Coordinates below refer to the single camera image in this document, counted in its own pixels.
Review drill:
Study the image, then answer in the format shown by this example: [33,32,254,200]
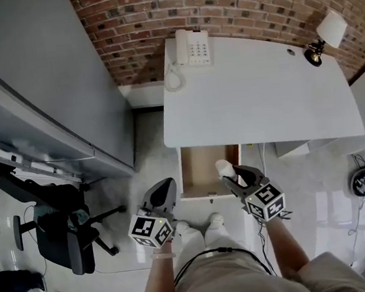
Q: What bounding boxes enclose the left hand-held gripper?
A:
[122,176,184,252]

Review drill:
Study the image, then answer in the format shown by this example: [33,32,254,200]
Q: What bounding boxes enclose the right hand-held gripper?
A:
[220,160,288,227]

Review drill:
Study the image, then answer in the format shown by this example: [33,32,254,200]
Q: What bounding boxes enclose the small white object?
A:
[214,157,239,183]

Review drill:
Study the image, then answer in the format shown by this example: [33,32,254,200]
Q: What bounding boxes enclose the wooden drawer with white front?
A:
[174,140,248,204]

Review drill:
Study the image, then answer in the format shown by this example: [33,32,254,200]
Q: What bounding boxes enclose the person's right forearm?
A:
[264,211,312,280]

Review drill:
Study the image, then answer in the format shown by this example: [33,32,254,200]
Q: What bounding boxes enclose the person's left forearm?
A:
[137,237,182,292]

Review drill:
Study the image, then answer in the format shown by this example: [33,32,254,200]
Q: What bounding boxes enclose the person's white trousers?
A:
[174,219,249,271]

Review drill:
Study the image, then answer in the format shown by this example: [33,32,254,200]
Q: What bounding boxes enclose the white desk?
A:
[152,17,365,171]

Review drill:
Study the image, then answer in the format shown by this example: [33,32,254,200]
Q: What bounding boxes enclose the black office chair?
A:
[0,129,134,285]

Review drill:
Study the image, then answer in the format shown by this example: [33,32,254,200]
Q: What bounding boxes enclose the person's beige sweater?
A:
[122,235,365,292]

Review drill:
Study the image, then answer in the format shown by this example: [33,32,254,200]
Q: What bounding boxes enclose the white telephone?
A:
[173,26,213,70]

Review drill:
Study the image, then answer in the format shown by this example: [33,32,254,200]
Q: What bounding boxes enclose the brass lamp with white shade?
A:
[299,8,353,69]

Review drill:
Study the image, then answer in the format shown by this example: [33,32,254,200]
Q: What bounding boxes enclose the white floor cable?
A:
[256,142,269,174]

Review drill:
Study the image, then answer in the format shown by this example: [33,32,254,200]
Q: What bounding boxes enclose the white bracelet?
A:
[150,250,177,261]

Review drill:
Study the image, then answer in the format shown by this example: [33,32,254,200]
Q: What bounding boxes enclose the black body cable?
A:
[170,241,278,287]

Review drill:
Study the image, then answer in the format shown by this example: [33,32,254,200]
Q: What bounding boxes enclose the white coiled telephone cord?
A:
[162,61,189,95]

